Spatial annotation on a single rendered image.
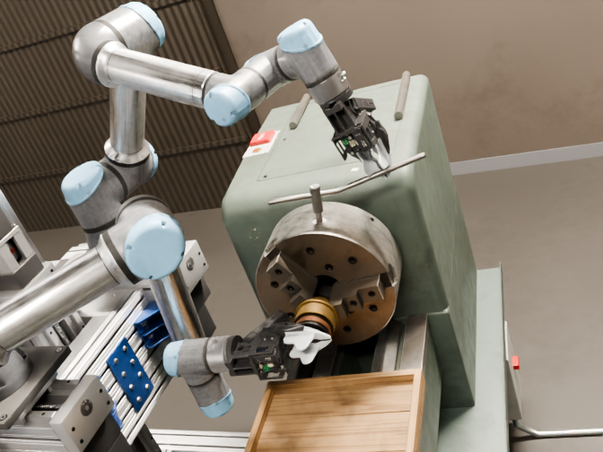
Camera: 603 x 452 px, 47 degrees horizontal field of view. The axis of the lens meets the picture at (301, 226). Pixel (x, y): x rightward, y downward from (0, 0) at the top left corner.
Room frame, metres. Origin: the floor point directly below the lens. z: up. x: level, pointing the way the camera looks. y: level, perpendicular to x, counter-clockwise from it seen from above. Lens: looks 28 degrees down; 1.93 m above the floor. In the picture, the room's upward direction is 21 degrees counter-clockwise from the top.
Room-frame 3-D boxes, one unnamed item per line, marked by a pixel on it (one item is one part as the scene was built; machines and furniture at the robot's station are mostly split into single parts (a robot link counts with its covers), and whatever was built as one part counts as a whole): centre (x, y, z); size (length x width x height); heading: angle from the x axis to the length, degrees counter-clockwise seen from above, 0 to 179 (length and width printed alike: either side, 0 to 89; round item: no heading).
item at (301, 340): (1.11, 0.07, 1.10); 0.09 x 0.06 x 0.03; 67
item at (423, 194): (1.69, -0.15, 1.06); 0.59 x 0.48 x 0.39; 157
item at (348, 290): (1.21, -0.07, 1.09); 0.12 x 0.11 x 0.05; 67
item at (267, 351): (1.15, 0.17, 1.08); 0.12 x 0.09 x 0.08; 67
